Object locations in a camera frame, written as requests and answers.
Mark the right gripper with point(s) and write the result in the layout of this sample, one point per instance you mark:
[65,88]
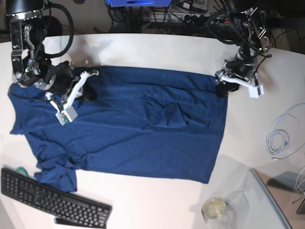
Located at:
[58,81]

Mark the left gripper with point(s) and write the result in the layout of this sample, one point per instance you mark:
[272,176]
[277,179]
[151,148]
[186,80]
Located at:
[238,73]

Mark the blue long-sleeve t-shirt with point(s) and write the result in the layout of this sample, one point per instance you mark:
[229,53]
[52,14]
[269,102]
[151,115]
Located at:
[144,122]

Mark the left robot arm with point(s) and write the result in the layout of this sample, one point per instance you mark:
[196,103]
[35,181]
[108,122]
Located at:
[252,40]

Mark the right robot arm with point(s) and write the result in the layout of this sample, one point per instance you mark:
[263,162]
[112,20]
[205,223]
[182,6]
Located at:
[31,65]

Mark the green tape roll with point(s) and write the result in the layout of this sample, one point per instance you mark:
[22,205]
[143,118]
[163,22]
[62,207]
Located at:
[21,171]

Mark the black computer keyboard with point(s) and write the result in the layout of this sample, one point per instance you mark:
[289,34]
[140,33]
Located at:
[75,209]

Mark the white power strip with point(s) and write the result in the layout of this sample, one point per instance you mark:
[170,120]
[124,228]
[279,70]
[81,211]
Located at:
[162,17]

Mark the blue box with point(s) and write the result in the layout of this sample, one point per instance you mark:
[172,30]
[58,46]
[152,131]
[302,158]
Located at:
[138,3]

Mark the clear glass jar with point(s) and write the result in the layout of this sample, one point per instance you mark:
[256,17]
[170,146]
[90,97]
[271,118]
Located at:
[229,212]

